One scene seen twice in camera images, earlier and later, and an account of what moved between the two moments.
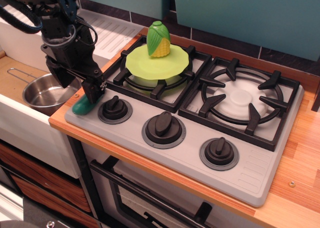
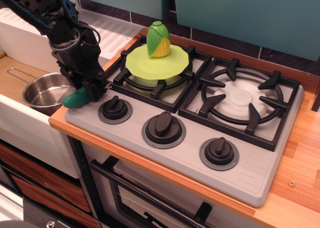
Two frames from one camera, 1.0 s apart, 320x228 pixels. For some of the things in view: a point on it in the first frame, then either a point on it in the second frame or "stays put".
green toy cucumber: x=82 y=106 -> x=78 y=98
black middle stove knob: x=163 y=131 stays put
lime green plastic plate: x=139 y=63 stays put
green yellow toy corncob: x=158 y=40 stays put
